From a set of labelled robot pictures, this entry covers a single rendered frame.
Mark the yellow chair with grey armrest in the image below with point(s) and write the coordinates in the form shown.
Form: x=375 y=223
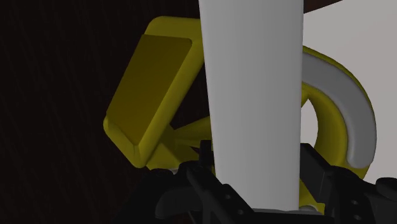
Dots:
x=149 y=93

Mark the white tall cup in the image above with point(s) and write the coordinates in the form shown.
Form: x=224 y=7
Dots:
x=254 y=102

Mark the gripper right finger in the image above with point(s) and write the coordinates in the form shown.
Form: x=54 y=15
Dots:
x=347 y=189

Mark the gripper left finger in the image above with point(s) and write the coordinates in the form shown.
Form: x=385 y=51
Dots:
x=201 y=189

